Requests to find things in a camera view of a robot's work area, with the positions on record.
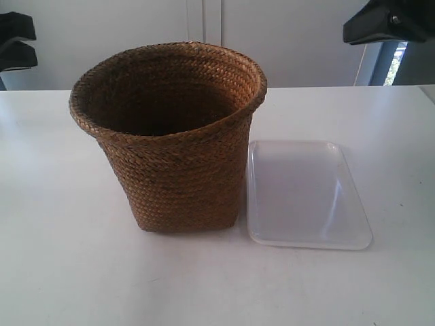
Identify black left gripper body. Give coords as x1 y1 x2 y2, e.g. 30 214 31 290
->
1 12 38 72

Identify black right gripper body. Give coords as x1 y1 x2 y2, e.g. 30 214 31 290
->
343 0 434 45

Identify brown woven wicker basket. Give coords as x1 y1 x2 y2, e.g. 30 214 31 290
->
69 41 267 233

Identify white cabinet doors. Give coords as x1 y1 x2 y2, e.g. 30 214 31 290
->
1 0 381 90

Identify white plastic tray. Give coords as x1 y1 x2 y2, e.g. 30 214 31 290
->
246 140 372 251

